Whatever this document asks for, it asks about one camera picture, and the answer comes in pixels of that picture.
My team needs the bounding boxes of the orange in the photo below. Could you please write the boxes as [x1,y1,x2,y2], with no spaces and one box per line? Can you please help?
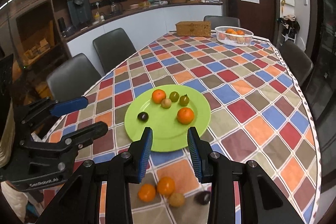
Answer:
[151,89,166,104]
[177,107,195,124]
[157,177,175,197]
[137,184,156,202]

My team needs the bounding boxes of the dark plum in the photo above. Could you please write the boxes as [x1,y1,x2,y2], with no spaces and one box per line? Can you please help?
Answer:
[194,190,211,205]
[137,111,149,122]

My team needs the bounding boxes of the beige fruit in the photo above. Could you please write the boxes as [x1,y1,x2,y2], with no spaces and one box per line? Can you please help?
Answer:
[169,192,185,207]

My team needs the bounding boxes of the green round plate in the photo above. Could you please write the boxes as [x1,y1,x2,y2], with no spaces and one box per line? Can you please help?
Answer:
[124,85,211,152]

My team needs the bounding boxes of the dark plum on plate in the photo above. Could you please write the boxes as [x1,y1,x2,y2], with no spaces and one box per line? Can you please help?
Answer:
[137,111,149,122]

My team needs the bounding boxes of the black chair near left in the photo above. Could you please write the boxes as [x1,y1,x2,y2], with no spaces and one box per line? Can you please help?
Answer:
[47,53,101,102]

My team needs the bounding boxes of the black chair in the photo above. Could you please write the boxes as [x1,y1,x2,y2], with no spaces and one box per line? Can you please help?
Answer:
[279,40,313,92]
[93,28,136,73]
[47,53,101,102]

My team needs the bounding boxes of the orange on plate front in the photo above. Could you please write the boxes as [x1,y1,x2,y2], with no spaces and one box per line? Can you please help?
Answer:
[177,107,195,124]

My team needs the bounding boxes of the checkered colourful tablecloth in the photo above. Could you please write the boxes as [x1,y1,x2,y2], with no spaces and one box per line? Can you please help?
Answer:
[47,32,321,223]

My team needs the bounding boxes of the green fruit right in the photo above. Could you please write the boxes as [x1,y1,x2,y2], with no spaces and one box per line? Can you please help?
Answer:
[179,94,190,106]

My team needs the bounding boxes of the green fruit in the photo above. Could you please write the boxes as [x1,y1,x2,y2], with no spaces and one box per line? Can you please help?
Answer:
[169,92,179,102]
[179,94,190,106]

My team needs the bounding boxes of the beige round fruit plate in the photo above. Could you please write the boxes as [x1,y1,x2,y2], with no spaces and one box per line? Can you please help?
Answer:
[161,98,172,109]

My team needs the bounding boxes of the orange on plate back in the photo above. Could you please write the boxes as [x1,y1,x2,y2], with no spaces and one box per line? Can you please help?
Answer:
[151,89,166,104]

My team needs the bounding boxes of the green fruit left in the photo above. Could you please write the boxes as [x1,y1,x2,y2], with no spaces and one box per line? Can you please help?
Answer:
[169,92,179,102]

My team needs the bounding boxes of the white fruit basket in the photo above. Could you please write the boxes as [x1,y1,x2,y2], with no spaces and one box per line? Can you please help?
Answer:
[215,26,254,47]

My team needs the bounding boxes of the black chair right side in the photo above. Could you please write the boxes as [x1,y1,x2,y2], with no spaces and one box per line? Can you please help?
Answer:
[279,40,313,92]

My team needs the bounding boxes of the glass kettle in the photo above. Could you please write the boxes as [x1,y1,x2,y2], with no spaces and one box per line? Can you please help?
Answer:
[110,0,123,16]

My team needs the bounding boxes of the oranges in basket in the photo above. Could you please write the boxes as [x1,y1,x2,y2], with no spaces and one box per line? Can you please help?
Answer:
[219,28,245,39]

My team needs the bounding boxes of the woven brown box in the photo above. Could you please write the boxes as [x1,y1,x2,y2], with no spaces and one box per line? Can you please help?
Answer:
[175,21,211,37]

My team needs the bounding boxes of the black chair far end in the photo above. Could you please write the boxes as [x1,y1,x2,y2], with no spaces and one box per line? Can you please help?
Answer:
[203,15,240,30]

